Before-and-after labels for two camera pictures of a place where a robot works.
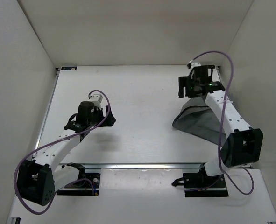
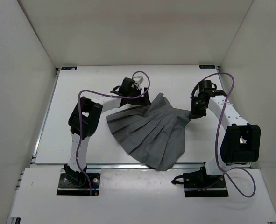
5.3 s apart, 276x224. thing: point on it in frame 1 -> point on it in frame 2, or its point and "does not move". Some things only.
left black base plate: [85, 180] does not move
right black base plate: [200, 185] does not move
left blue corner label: [74, 68] does not move
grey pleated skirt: [196, 117] -> [155, 133]
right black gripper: [184, 82] -> [194, 114]
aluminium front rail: [113, 166] does not move
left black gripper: [110, 119] -> [143, 101]
